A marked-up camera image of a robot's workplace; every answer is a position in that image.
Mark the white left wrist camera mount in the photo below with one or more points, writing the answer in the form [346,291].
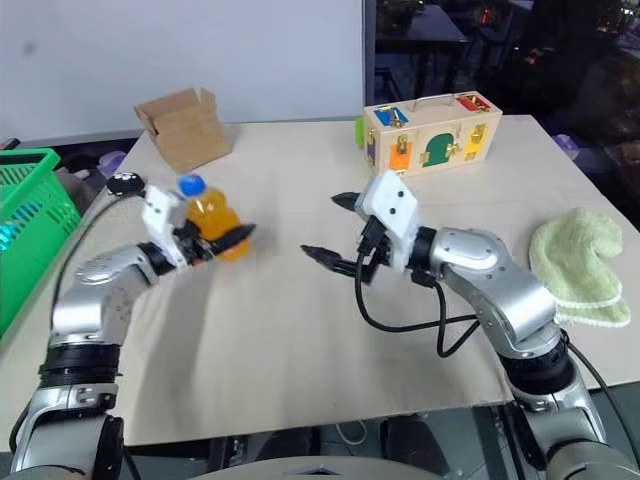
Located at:
[160,220]

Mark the small black white object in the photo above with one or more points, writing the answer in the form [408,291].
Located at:
[125,184]

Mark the open brown cardboard box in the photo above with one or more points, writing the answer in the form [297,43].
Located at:
[190,140]

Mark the wooden lock box colourful doors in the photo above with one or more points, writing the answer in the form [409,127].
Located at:
[435,127]

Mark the light green folded towel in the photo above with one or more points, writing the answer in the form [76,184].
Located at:
[580,255]

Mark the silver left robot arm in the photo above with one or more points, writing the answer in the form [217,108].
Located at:
[95,310]

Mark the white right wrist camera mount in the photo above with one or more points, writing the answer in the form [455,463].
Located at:
[392,205]

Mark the green plastic basket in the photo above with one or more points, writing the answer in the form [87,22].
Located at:
[30,260]

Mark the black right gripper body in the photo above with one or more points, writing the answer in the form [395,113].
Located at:
[372,250]

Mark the grey robot torso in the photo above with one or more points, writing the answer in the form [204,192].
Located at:
[320,469]

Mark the white board panel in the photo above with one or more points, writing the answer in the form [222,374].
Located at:
[175,50]

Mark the pale purple object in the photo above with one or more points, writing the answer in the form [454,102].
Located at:
[568,145]
[111,161]

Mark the blue packaged item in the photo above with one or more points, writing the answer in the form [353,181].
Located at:
[10,232]

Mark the small bright green object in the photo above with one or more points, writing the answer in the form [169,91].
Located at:
[359,131]

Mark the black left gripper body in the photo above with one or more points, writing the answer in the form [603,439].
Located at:
[192,247]

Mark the dark background table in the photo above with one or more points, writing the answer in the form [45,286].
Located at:
[425,35]

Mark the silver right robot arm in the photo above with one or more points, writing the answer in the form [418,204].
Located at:
[505,290]

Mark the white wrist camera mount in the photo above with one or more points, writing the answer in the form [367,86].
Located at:
[160,220]
[392,205]

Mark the orange juice bottle blue cap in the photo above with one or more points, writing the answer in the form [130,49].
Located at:
[215,210]

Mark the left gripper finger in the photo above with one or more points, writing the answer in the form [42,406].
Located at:
[235,236]

